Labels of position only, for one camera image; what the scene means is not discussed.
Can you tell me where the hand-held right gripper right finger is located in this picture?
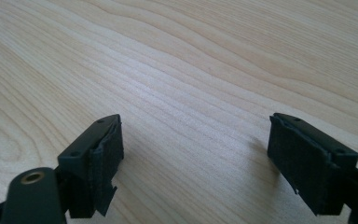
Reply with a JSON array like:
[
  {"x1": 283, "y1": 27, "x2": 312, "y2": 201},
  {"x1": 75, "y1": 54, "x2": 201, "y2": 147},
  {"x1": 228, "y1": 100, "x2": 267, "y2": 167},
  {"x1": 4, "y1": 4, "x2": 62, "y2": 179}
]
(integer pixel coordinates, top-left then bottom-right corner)
[{"x1": 267, "y1": 112, "x2": 358, "y2": 217}]

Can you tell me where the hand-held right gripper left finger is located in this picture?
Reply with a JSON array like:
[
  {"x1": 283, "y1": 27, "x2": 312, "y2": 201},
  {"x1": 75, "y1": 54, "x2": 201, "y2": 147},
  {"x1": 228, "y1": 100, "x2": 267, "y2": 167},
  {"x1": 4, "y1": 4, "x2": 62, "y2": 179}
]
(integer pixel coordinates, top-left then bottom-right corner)
[{"x1": 57, "y1": 113, "x2": 125, "y2": 219}]

